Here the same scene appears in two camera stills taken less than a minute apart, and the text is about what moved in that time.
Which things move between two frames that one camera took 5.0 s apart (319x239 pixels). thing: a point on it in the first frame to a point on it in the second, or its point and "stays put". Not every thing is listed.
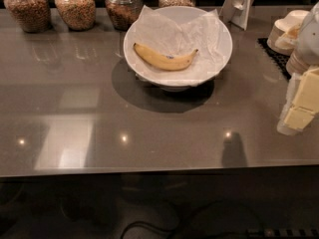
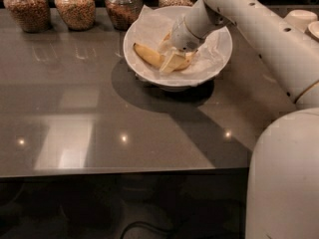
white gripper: [309, 45] to [182, 37]
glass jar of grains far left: [30, 7] stays put
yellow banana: [163, 62] stays put
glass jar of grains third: [124, 5] stays put
